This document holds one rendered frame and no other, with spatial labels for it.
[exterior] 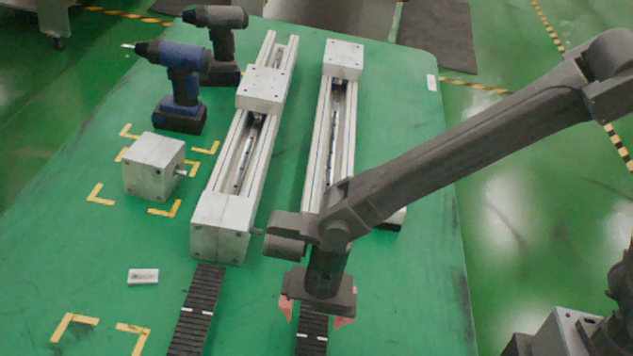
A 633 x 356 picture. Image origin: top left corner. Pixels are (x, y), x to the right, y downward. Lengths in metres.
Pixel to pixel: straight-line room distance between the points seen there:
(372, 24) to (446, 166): 2.10
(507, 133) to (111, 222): 0.76
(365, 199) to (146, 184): 0.57
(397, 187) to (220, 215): 0.40
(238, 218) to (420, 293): 0.38
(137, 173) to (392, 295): 0.56
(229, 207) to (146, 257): 0.18
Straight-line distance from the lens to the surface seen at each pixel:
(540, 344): 1.05
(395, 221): 1.14
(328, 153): 1.23
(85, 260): 1.05
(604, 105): 0.62
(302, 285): 0.84
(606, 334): 0.95
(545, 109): 0.64
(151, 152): 1.12
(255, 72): 1.37
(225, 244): 0.98
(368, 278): 1.05
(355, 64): 1.50
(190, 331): 0.89
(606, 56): 0.64
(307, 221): 0.76
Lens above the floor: 1.55
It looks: 38 degrees down
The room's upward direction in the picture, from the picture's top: 12 degrees clockwise
